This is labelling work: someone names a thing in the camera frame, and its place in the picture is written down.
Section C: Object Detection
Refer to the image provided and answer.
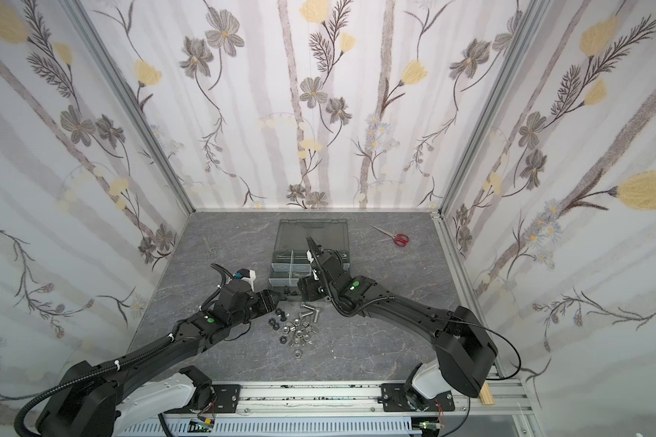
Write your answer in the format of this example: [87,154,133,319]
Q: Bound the red handled scissors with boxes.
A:
[372,226,410,248]

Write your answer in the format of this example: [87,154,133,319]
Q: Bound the aluminium mounting rail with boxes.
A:
[202,381,533,419]

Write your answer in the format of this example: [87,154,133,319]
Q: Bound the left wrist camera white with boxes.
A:
[233,269,257,291]

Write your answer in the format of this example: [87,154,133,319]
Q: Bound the white perforated cable duct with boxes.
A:
[120,417,422,436]

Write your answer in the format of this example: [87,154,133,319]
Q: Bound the grey plastic organizer box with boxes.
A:
[269,218,351,302]

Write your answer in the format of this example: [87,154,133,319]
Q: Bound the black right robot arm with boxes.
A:
[300,237,522,411]

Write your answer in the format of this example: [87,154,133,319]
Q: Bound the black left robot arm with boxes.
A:
[14,290,280,436]

